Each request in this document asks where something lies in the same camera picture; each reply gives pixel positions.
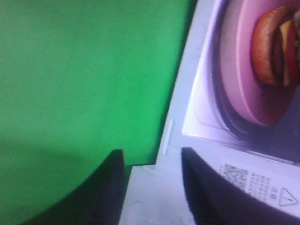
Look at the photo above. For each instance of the white microwave oven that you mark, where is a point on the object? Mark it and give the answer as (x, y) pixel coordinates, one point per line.
(266, 167)

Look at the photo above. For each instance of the burger with sesame bun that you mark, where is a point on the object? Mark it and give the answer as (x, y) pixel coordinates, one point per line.
(275, 47)

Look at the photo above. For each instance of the glass microwave turntable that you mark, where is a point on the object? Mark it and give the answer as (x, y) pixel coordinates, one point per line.
(234, 124)

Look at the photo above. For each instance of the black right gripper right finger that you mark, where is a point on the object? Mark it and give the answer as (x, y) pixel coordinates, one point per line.
(213, 200)

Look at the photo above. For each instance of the green table cloth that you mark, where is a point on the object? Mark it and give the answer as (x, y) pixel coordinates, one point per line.
(79, 79)

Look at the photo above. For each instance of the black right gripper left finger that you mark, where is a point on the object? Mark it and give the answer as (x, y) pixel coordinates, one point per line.
(97, 201)

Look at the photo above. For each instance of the pink round plate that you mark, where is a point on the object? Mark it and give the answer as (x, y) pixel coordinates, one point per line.
(265, 104)

